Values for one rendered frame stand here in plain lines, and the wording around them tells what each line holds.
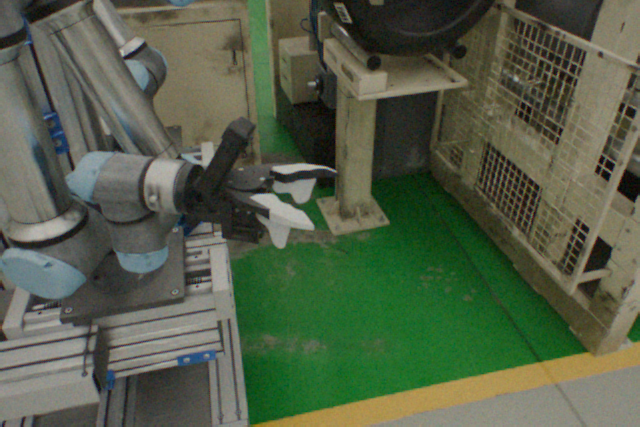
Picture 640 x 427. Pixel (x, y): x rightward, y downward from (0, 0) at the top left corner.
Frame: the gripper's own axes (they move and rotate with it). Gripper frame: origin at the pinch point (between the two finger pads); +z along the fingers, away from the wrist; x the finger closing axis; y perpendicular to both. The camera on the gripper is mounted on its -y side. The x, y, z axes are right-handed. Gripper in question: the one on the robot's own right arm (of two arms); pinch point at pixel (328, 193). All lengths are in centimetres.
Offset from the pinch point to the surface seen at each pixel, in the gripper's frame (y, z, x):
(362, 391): 100, 3, -56
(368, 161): 57, -9, -137
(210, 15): 2, -75, -135
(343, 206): 79, -18, -136
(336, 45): 5, -20, -113
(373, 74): 8, -5, -91
